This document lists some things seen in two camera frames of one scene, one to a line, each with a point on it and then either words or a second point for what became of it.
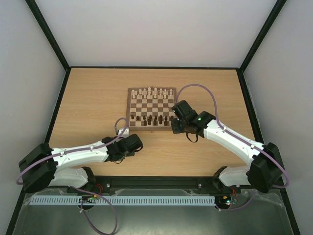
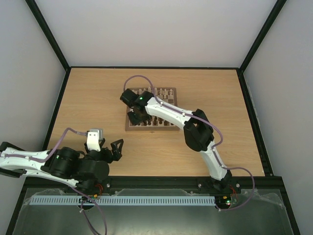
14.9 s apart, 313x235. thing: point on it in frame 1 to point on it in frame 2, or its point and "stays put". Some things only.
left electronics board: x=88 y=199 stays put
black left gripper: x=130 y=154 to x=117 y=153
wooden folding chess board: x=150 y=108 stays put
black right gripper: x=176 y=126 to x=136 y=113
